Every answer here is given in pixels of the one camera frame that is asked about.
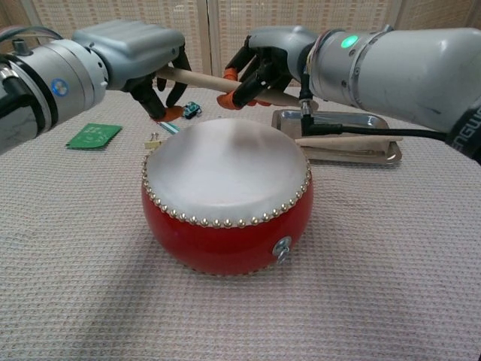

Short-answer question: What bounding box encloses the wooden drumstick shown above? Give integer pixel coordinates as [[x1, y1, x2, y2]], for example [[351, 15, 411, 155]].
[[294, 134, 404, 156], [157, 67, 317, 108]]

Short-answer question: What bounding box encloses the red drum with white skin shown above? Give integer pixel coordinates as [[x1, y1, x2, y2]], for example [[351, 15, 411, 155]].
[[141, 118, 314, 278]]

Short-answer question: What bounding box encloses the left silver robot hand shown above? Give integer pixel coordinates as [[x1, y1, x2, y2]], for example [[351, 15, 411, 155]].
[[71, 20, 194, 123]]

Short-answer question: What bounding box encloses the stainless steel tray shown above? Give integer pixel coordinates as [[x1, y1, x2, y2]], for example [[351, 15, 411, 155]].
[[271, 108, 403, 167]]

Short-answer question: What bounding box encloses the woven folding screen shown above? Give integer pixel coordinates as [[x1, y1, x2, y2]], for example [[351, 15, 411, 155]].
[[0, 0, 481, 89]]

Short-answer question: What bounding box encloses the marker pen with red cap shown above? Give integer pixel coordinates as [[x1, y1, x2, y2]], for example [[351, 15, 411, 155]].
[[151, 119, 180, 135]]

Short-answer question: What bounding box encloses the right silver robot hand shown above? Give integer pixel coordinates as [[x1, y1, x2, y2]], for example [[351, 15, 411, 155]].
[[216, 25, 321, 111]]

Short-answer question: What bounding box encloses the small green circuit module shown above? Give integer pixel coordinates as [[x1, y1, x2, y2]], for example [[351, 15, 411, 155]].
[[183, 101, 203, 119]]

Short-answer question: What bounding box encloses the green foil packet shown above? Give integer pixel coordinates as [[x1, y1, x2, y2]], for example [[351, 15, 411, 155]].
[[65, 122, 124, 151]]

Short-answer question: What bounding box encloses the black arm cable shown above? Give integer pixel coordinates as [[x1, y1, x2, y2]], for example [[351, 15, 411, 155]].
[[300, 99, 452, 142]]

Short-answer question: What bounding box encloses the beige waffle-weave tablecloth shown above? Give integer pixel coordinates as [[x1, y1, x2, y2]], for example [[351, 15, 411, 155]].
[[0, 86, 481, 361]]

